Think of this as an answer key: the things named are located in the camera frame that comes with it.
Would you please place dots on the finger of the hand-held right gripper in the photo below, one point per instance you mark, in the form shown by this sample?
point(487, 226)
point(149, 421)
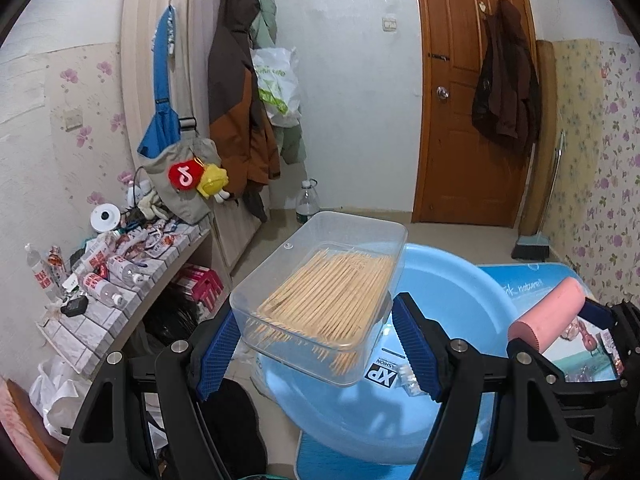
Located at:
point(600, 315)

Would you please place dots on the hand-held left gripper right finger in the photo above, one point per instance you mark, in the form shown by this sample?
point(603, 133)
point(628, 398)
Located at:
point(417, 355)

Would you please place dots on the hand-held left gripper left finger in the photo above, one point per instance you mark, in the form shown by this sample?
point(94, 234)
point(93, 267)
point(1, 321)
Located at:
point(215, 360)

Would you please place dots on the pink cylinder roll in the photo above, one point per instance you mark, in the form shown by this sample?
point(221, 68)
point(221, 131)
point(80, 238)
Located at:
point(550, 310)

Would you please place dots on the light blue plastic basin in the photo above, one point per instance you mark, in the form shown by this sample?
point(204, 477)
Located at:
point(450, 290)

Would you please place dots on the clear plastic toothpick box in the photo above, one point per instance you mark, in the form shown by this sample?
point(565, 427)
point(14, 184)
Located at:
point(320, 285)

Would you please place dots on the grey shoulder bag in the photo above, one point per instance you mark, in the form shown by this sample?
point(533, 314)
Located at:
point(170, 200)

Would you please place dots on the black plastic bag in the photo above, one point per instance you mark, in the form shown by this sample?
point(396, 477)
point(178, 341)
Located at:
point(170, 320)

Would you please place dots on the pink red box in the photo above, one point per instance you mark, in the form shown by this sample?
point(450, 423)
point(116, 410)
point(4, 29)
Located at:
point(200, 285)

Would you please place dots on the white tiled shelf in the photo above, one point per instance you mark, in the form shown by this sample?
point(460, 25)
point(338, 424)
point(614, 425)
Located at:
point(100, 330)

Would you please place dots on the pile of red label bottles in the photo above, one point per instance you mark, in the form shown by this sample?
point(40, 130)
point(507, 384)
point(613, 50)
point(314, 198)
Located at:
point(120, 265)

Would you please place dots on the small black device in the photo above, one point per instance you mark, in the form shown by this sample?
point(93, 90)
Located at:
point(74, 306)

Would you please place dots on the white tape roll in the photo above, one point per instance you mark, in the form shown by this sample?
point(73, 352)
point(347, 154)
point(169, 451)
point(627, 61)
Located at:
point(112, 220)

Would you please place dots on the yellow plush toy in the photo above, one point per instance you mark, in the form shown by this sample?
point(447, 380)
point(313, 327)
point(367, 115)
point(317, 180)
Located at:
point(212, 180)

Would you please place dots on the clear water bottle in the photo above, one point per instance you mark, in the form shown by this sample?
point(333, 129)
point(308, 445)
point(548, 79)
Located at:
point(306, 202)

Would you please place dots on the red round plush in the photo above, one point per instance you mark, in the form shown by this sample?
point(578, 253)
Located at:
point(184, 175)

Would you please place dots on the leaning wooden board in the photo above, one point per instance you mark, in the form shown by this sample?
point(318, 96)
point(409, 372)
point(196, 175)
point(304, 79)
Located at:
point(546, 110)

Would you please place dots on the brown wooden door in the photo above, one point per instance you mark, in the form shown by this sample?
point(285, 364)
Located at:
point(450, 135)

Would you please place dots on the dark brown jacket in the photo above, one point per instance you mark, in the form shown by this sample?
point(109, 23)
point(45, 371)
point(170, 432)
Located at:
point(505, 95)

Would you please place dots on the metal door knob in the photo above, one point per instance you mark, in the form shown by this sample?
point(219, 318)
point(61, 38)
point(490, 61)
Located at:
point(442, 93)

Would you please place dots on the brown orange jacket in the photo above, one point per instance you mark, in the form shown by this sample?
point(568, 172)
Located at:
point(230, 90)

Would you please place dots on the blue hanging cloth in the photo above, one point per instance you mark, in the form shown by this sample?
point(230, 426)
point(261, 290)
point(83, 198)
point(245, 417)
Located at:
point(162, 85)

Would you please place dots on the white green plastic bag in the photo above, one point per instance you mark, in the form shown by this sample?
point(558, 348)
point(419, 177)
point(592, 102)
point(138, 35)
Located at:
point(275, 85)

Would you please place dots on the pale green jacket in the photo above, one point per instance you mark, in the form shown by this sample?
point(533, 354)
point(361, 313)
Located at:
point(265, 15)

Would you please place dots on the white wall socket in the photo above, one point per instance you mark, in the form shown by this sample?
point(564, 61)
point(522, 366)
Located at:
point(73, 120)

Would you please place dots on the white light switch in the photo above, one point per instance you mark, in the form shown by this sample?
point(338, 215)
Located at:
point(389, 24)

